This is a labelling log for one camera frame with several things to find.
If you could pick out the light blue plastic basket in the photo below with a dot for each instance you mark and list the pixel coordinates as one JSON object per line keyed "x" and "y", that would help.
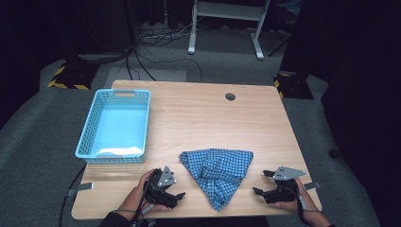
{"x": 121, "y": 126}

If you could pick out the dark round table grommet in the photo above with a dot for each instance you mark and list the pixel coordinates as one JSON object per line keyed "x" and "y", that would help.
{"x": 230, "y": 96}

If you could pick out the white metal stand frame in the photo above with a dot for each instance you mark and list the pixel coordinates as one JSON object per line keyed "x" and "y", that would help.
{"x": 227, "y": 11}

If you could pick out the black stand pole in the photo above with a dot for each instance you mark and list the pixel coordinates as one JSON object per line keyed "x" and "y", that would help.
{"x": 131, "y": 25}

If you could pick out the blue checked shirt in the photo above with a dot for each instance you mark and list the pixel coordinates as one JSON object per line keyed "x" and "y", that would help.
{"x": 217, "y": 173}

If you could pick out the person's right hand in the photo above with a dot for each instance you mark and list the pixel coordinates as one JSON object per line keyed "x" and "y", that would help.
{"x": 305, "y": 200}

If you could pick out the grey tape strip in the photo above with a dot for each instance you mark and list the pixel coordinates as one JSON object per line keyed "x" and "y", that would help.
{"x": 312, "y": 185}
{"x": 80, "y": 188}

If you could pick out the person's left hand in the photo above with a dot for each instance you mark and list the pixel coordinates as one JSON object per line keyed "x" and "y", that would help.
{"x": 134, "y": 198}

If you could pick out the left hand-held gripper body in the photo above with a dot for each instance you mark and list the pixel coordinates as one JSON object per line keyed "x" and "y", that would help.
{"x": 159, "y": 192}

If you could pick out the black yellow striped mat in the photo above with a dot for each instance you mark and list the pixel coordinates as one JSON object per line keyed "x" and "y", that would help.
{"x": 74, "y": 75}
{"x": 293, "y": 86}

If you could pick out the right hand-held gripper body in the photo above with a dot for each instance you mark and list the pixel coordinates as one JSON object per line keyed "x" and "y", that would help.
{"x": 283, "y": 189}

